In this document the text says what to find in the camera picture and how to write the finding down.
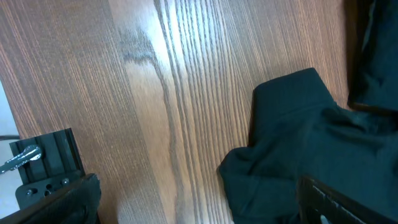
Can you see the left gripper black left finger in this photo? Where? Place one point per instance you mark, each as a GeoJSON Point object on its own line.
{"type": "Point", "coordinates": [74, 204]}

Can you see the black t-shirt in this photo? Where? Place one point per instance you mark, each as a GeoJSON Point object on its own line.
{"type": "Point", "coordinates": [298, 129]}

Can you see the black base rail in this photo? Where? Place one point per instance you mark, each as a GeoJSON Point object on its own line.
{"type": "Point", "coordinates": [46, 164]}

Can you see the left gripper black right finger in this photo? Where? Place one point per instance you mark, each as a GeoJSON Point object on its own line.
{"type": "Point", "coordinates": [319, 203]}

